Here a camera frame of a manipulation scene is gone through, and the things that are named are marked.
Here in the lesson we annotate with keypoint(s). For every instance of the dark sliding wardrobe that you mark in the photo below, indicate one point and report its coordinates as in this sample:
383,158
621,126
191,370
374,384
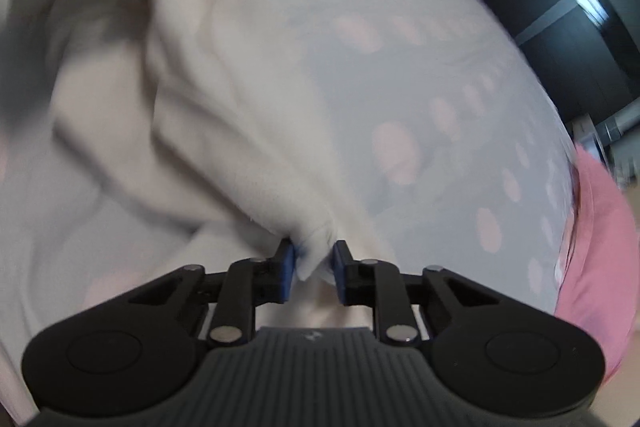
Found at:
565,7

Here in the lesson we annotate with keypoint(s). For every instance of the pink pillow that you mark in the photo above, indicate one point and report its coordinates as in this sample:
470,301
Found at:
597,257

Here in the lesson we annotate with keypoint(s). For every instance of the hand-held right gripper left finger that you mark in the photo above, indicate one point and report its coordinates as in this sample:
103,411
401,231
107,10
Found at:
287,274

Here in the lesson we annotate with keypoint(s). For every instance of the white shelf unit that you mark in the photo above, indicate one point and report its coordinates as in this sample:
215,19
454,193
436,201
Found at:
607,132

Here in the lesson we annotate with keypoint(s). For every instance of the grey pink-dotted bed sheet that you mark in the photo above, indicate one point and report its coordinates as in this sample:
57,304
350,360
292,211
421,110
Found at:
400,57

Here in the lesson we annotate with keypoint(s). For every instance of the cream white garment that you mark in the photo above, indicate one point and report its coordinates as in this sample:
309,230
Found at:
225,117

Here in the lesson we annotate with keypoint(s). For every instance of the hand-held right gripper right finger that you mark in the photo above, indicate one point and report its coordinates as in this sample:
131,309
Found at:
340,274

